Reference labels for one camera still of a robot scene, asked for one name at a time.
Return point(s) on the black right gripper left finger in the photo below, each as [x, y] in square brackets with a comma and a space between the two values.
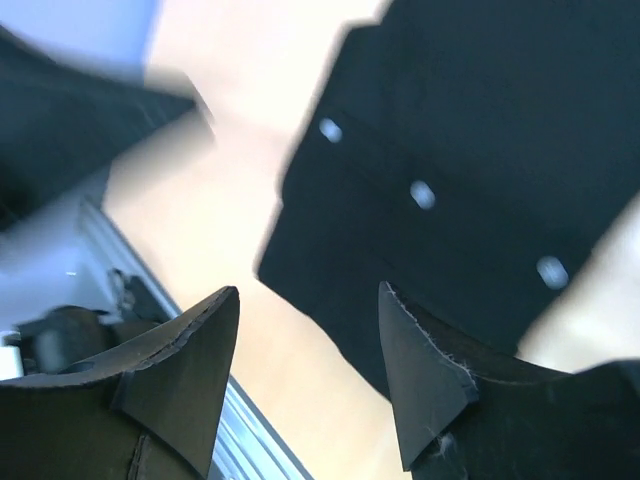
[62, 426]

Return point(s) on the black long sleeve shirt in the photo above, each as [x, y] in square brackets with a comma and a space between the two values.
[472, 153]

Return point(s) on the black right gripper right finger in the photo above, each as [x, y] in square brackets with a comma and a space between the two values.
[465, 411]

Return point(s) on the front aluminium rail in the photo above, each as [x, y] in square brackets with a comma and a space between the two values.
[194, 420]

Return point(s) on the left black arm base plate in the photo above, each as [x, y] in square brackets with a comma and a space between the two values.
[69, 334]

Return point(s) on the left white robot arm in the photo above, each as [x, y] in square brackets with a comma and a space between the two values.
[60, 125]

